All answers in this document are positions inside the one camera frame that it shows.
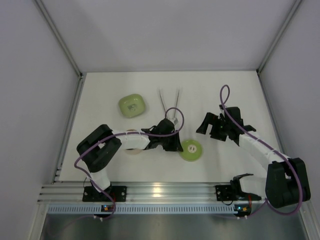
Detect green round lid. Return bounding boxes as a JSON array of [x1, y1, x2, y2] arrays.
[[179, 139, 203, 162]]

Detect metal serving tongs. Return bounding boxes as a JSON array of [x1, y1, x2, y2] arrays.
[[157, 87, 181, 120]]

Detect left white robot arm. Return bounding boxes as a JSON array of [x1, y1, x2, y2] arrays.
[[76, 118, 183, 193]]

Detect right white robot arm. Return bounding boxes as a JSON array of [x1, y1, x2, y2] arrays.
[[196, 106, 311, 209]]

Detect steel lunch box bowl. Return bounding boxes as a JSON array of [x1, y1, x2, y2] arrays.
[[124, 133, 143, 155]]

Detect green food tray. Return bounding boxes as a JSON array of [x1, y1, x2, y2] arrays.
[[118, 93, 146, 118]]

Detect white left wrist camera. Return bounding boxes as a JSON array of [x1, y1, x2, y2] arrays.
[[171, 117, 179, 125]]

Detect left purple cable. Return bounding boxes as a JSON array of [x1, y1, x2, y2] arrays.
[[74, 107, 185, 221]]

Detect purple cable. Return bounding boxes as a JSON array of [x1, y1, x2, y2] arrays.
[[219, 84, 305, 221], [74, 107, 185, 221]]

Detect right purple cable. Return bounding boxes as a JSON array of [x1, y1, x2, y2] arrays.
[[219, 84, 305, 221]]

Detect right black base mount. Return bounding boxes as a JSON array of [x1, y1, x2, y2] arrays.
[[214, 184, 237, 202]]

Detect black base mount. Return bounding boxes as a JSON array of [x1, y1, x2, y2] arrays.
[[214, 184, 237, 202], [82, 186, 127, 203]]

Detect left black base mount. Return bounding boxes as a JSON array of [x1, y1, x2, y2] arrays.
[[82, 186, 127, 203]]

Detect left aluminium frame post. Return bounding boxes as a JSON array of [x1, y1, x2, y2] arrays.
[[34, 0, 84, 78]]

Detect aluminium frame post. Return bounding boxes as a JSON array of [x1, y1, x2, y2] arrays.
[[34, 0, 84, 78], [256, 0, 304, 76]]

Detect grey slotted cable duct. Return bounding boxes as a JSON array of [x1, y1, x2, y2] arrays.
[[47, 203, 242, 215]]

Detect aluminium mounting rail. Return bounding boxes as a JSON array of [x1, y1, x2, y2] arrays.
[[37, 181, 311, 204]]

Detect right aluminium frame post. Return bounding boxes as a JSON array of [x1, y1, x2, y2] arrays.
[[256, 0, 304, 76]]

